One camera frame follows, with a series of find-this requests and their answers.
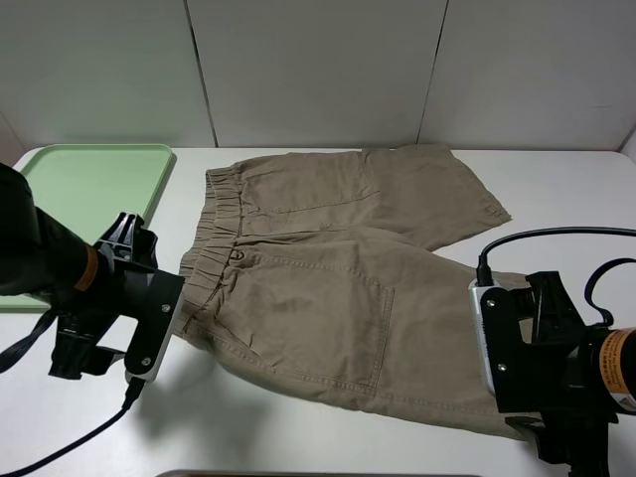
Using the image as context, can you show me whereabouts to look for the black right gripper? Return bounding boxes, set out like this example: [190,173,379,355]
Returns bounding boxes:
[506,271,619,476]

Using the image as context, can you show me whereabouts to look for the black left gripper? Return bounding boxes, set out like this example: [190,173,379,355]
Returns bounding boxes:
[49,213,160,380]

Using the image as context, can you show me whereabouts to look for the khaki shorts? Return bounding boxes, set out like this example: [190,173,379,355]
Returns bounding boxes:
[175,145,515,438]

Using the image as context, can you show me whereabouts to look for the green plastic tray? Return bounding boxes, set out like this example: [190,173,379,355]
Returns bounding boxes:
[1,144,173,309]

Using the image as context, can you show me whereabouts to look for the left arm black sleeve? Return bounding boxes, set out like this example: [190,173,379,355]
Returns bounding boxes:
[1,165,99,306]

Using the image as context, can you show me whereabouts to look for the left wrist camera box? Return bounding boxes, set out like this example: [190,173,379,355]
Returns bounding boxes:
[123,270,185,383]

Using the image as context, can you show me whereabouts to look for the black left wrist strap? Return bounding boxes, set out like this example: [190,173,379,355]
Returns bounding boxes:
[0,307,56,375]

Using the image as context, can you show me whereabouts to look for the black right camera cable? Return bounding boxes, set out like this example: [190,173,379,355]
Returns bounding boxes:
[476,226,636,329]

